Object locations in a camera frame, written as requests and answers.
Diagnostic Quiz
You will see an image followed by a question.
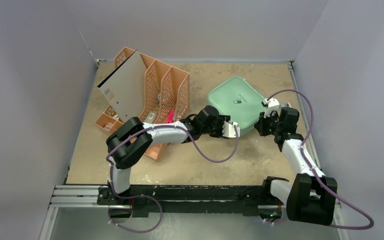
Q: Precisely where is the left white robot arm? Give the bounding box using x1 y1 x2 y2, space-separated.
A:
106 105 241 205

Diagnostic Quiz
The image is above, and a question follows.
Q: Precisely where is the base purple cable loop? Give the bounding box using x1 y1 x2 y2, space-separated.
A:
107 193 165 234

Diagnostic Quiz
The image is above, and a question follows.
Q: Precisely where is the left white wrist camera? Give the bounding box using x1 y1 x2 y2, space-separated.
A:
222 121 241 138

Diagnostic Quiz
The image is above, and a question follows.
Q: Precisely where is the pink marker pen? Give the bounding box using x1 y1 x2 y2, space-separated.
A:
166 109 175 124

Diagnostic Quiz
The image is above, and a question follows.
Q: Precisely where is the black table front rail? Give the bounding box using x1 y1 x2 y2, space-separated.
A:
51 183 340 220

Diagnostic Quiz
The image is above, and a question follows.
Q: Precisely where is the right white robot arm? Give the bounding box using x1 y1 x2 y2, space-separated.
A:
254 107 338 226

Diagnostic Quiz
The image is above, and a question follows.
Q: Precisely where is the mint green storage case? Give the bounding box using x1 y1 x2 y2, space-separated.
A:
207 76 266 135

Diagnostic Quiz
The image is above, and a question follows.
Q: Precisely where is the pink plastic desk organizer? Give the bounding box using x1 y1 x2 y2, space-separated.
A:
95 53 190 162

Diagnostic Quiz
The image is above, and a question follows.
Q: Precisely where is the grey folder board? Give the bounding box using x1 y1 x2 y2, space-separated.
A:
97 47 147 122

